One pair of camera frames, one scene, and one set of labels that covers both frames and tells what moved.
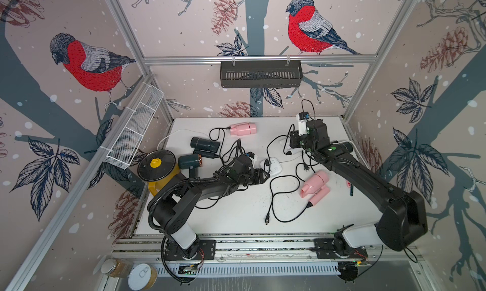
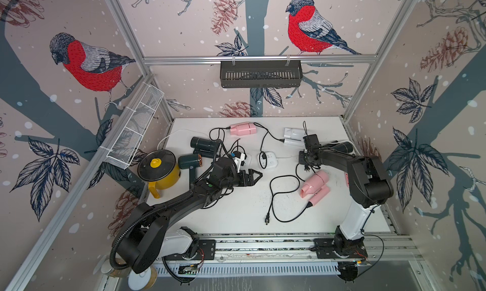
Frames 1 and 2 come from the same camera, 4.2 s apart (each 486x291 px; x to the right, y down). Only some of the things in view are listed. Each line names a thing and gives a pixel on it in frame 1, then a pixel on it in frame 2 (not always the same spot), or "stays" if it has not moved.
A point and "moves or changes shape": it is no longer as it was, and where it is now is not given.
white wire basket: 123,151 stays
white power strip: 272,166 moves or changes shape
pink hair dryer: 316,186 stays
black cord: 267,217 stays
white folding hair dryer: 286,148 moves or changes shape
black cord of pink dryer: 218,136 stays
